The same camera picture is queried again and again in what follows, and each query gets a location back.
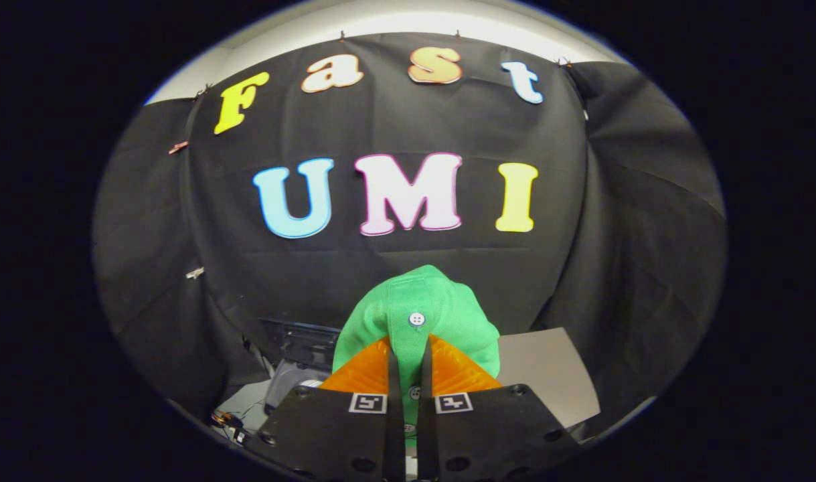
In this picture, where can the black backdrop cloth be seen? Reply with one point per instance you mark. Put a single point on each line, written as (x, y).
(394, 261)

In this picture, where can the grey cabinet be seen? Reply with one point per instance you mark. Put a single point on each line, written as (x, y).
(548, 375)

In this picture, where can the pink cloth clip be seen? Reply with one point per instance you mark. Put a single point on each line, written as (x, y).
(177, 147)

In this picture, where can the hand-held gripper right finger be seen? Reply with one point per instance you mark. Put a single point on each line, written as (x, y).
(488, 442)

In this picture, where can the silver cloth clip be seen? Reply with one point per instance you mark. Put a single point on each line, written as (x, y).
(195, 272)

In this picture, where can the green button shirt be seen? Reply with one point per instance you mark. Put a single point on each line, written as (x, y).
(441, 301)

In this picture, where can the grey top-load washing machine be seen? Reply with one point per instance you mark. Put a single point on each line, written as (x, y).
(300, 348)

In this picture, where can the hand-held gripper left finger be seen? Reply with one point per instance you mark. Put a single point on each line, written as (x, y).
(341, 442)

